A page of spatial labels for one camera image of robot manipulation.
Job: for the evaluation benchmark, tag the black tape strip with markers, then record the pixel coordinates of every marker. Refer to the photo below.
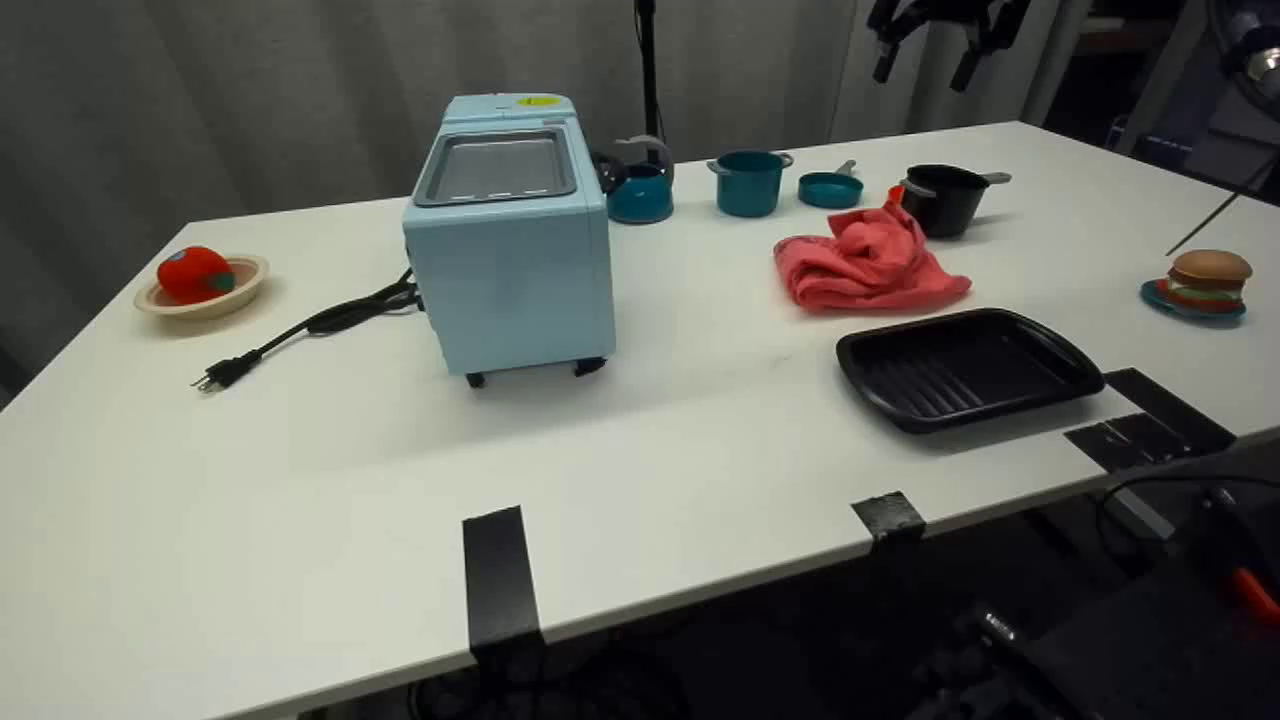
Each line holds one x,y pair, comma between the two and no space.
1175,409

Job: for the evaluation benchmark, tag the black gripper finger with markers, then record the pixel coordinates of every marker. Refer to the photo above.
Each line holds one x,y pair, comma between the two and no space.
900,24
993,28

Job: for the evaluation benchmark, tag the red cloth towel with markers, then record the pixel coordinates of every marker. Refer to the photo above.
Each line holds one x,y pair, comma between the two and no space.
867,265

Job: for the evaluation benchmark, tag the thin black rod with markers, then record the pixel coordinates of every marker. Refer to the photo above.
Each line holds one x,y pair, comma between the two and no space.
1221,212

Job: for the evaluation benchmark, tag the teal toy frying pan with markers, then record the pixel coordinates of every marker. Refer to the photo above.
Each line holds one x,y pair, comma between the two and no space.
828,189

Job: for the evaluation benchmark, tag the black ridged grill tray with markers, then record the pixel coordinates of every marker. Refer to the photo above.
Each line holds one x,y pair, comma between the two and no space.
962,366

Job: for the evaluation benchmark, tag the black cooking pot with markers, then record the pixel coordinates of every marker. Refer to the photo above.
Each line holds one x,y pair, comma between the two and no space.
946,206

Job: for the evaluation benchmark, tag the toy hamburger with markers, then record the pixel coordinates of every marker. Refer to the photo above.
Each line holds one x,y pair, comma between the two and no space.
1207,277

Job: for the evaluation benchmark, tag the light blue toaster oven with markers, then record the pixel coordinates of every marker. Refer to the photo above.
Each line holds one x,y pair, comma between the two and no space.
507,265

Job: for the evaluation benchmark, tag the small teal plate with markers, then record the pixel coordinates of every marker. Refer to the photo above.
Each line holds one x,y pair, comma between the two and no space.
1159,305

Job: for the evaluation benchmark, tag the beige round plate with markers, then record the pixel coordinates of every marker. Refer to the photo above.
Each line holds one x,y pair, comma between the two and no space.
230,305

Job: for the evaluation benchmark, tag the red toy pepper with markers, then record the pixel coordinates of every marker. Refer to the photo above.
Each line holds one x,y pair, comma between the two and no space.
194,272

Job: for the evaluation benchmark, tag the teal toy pot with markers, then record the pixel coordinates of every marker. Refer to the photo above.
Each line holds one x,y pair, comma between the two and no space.
749,184

